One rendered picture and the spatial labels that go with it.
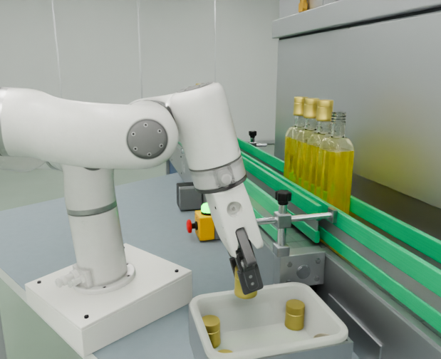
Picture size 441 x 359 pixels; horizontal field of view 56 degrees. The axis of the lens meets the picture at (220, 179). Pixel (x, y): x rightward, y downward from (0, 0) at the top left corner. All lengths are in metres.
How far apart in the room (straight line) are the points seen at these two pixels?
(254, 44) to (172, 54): 1.36
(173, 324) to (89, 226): 0.25
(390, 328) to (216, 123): 0.40
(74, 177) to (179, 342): 0.35
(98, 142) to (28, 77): 6.26
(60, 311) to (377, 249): 0.56
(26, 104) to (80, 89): 6.12
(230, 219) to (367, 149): 0.53
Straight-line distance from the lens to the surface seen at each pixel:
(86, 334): 0.78
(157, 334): 0.82
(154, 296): 0.83
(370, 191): 1.06
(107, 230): 0.82
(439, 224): 0.90
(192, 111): 0.52
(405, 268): 0.67
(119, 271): 0.86
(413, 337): 0.66
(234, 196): 0.54
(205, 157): 0.53
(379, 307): 0.71
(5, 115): 0.53
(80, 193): 0.79
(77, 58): 6.64
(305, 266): 0.82
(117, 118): 0.47
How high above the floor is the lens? 1.22
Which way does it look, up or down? 15 degrees down
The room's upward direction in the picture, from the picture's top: straight up
